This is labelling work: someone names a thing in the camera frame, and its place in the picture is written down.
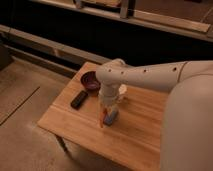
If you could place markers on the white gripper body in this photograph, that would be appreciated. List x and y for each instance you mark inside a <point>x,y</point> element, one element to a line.
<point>108,101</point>

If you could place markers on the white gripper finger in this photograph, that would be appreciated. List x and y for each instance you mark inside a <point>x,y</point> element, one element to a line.
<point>102,111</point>
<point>114,110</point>

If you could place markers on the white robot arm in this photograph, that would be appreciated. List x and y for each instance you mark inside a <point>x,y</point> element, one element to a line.
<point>187,127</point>

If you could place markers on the black rectangular block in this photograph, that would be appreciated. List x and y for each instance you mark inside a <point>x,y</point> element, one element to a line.
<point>79,99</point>

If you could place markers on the dark purple bowl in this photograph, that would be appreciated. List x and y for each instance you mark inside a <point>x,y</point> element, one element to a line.
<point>89,81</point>

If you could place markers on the wooden table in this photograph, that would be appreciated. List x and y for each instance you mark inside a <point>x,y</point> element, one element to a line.
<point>134,138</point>

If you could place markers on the long wooden shelf rail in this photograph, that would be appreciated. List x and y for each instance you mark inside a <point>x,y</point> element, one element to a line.
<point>180,26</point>

